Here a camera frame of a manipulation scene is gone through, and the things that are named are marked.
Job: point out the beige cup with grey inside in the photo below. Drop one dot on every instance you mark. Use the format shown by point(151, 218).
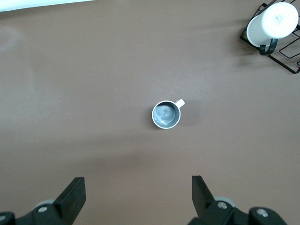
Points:
point(166, 114)

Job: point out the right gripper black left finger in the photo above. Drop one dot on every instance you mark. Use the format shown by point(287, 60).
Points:
point(68, 204)

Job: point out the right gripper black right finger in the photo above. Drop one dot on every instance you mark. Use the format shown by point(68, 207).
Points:
point(204, 201)

